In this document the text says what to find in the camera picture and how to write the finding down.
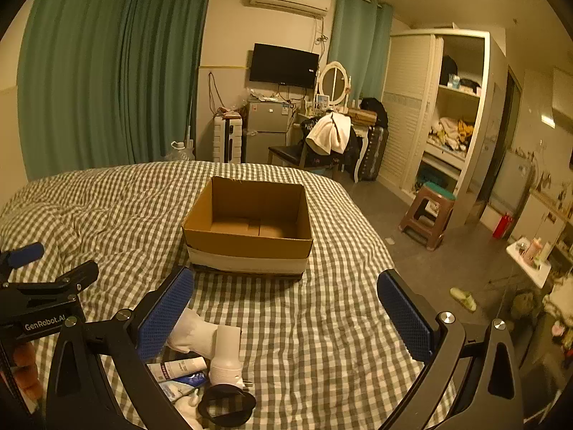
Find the teal curtain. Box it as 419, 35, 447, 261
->
329, 0, 394, 104

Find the dark suitcase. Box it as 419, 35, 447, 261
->
358, 125, 389, 183

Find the pile of clothes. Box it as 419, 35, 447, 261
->
427, 116, 475, 151

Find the white oval mirror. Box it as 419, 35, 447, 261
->
319, 62, 352, 109

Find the grey small fridge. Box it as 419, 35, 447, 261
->
242, 100, 294, 164

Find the black wall television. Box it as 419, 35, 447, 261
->
249, 43, 320, 89

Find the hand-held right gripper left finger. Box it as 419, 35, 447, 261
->
45, 265, 198, 430

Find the white suitcase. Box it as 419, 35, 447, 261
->
212, 115, 244, 163

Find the white hair dryer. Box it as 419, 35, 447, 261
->
209, 324, 254, 390

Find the brown cardboard box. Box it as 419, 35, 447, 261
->
181, 176, 314, 284

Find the white cloth pile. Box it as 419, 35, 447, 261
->
544, 273, 573, 323

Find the white garment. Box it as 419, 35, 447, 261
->
305, 112, 352, 155

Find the small white table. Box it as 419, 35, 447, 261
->
506, 237, 553, 288

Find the brown plastic stool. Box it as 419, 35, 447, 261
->
398, 181, 456, 250

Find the green curtain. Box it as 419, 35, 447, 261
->
17, 0, 215, 180

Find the black bag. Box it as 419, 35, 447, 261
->
359, 97, 389, 128

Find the blue white tube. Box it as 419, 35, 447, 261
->
159, 372, 209, 397

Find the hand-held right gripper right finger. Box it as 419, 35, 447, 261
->
377, 269, 525, 430

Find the white toothpaste tube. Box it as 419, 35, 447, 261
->
147, 357, 209, 381

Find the person's left hand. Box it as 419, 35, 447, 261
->
11, 343, 43, 403

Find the black chair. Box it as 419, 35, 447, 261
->
269, 141, 342, 176

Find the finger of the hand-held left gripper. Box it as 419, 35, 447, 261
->
0, 242, 45, 274
45, 260, 100, 298

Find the red bottle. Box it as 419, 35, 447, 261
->
492, 212, 515, 239

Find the black ring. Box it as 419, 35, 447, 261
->
197, 386, 257, 427

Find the pale slipper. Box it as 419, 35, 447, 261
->
450, 287, 478, 312

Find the white plastic bag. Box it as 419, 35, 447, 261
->
165, 140, 196, 162

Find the white wardrobe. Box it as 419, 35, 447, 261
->
384, 28, 502, 229

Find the chair with white bag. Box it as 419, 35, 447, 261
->
287, 106, 376, 183

